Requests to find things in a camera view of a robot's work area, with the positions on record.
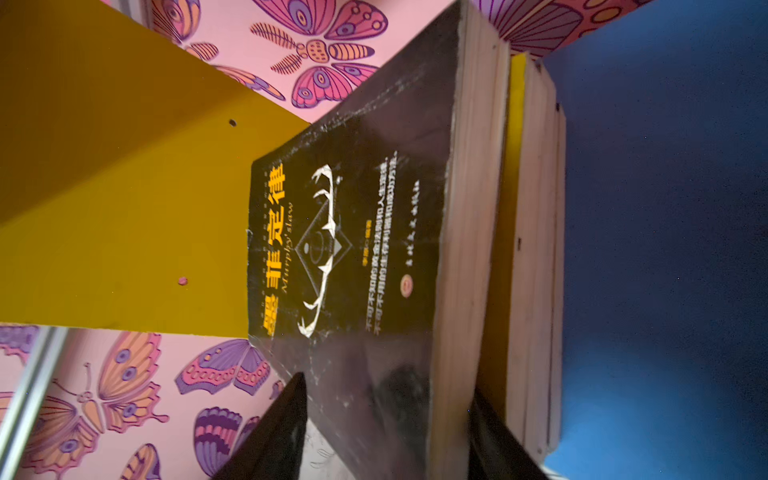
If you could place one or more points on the black book orange title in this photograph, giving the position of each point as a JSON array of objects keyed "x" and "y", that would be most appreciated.
[{"x": 370, "y": 232}]

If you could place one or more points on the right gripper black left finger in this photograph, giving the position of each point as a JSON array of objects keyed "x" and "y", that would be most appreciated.
[{"x": 274, "y": 449}]

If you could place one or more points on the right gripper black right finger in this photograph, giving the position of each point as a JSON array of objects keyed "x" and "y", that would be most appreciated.
[{"x": 495, "y": 454}]

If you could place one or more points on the yellow bookshelf with coloured shelves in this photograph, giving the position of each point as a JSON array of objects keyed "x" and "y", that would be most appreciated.
[{"x": 124, "y": 183}]

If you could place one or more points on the yellow book with cartoon boy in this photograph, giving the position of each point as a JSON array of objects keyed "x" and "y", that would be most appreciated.
[{"x": 515, "y": 361}]

